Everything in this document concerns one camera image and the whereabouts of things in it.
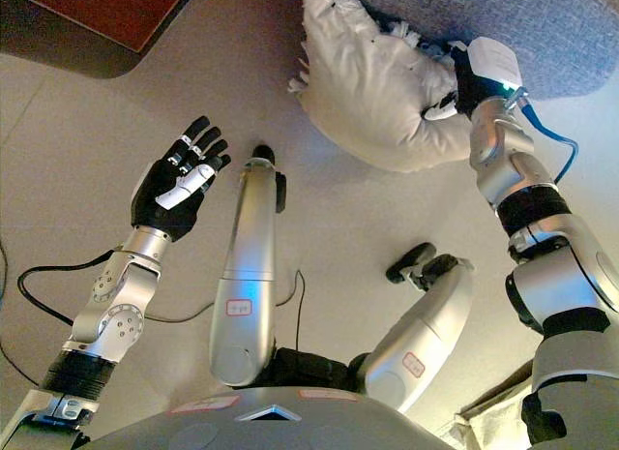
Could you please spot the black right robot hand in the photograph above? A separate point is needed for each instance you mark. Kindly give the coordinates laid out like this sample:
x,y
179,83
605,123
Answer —
x,y
483,72

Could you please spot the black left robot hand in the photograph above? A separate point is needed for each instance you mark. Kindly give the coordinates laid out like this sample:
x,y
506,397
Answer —
x,y
169,188

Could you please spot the white fringed pillow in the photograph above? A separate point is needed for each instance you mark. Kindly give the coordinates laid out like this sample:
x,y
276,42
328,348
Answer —
x,y
377,92

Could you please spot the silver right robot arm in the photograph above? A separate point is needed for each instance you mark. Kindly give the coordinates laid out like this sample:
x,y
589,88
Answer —
x,y
556,256

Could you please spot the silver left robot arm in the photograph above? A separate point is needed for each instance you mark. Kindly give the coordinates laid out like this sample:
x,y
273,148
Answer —
x,y
106,305

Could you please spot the grey fabric armchair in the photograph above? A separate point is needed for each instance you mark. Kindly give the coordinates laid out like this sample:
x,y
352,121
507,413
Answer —
x,y
532,19

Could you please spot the black left robot foot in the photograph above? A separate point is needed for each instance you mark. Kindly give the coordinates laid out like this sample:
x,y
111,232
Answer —
x,y
263,154

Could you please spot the black robot foot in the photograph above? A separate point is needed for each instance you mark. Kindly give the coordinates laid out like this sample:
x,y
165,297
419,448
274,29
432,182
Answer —
x,y
411,263
263,154

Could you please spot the silver left robot leg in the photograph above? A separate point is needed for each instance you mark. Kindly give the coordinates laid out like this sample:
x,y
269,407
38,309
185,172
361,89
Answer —
x,y
246,276

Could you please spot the silver robot leg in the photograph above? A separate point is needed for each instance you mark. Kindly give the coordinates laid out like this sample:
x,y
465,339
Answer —
x,y
416,334
246,276

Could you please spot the dark red wooden desk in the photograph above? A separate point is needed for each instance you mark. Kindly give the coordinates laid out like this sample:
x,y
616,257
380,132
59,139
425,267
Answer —
x,y
72,24

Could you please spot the black right robot foot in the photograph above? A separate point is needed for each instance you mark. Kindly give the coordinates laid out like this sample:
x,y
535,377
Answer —
x,y
411,263

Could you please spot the grey robot torso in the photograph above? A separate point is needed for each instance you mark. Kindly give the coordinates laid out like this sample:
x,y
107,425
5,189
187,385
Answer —
x,y
271,421

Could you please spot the silver right robot leg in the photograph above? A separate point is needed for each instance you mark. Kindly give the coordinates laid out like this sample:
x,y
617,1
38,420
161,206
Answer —
x,y
416,334

